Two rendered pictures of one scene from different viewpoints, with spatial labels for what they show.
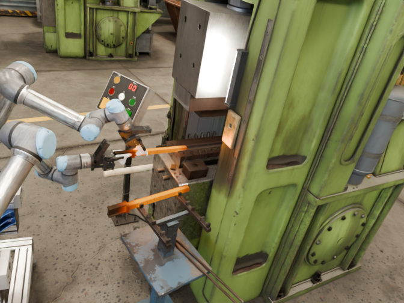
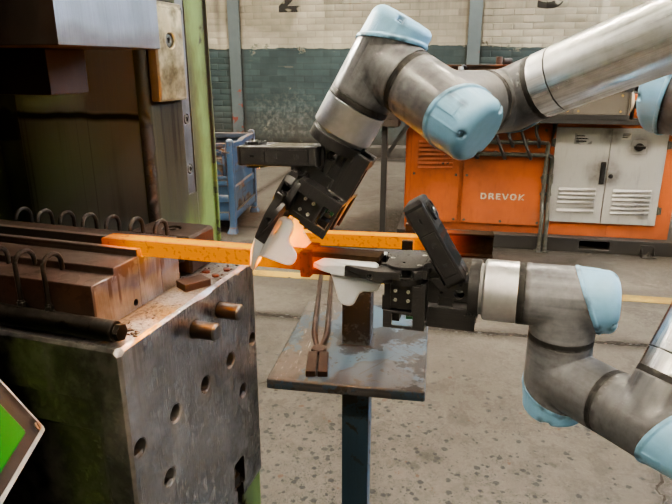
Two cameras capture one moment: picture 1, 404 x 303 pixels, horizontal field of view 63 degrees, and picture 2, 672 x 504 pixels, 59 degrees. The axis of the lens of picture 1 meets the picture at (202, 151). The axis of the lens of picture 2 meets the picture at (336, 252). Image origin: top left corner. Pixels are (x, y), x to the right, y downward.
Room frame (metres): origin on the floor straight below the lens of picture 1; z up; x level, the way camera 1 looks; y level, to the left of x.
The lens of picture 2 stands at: (1.93, 0.96, 1.25)
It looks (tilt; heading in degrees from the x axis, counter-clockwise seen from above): 18 degrees down; 231
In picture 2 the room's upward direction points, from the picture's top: straight up
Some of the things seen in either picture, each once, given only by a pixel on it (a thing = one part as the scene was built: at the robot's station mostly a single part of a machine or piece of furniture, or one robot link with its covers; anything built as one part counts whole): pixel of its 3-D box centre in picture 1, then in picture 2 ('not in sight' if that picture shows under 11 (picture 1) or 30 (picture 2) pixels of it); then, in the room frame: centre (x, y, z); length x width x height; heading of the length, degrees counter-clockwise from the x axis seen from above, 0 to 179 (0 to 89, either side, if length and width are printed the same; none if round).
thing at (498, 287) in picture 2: (85, 161); (497, 289); (1.35, 0.56, 0.99); 0.08 x 0.05 x 0.08; 34
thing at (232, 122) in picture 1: (231, 129); (166, 52); (1.46, -0.12, 1.27); 0.09 x 0.02 x 0.17; 33
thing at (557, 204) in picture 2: not in sight; (518, 148); (-1.93, -1.66, 0.65); 2.10 x 1.12 x 1.30; 130
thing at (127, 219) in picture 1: (124, 211); not in sight; (2.07, 0.54, 0.05); 0.22 x 0.22 x 0.09; 33
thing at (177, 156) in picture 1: (204, 149); (23, 263); (1.76, -0.01, 0.96); 0.42 x 0.20 x 0.09; 123
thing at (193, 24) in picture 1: (228, 52); not in sight; (1.73, -0.03, 1.56); 0.42 x 0.39 x 0.40; 123
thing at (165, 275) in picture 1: (165, 253); (357, 342); (1.16, 0.08, 0.67); 0.40 x 0.30 x 0.02; 42
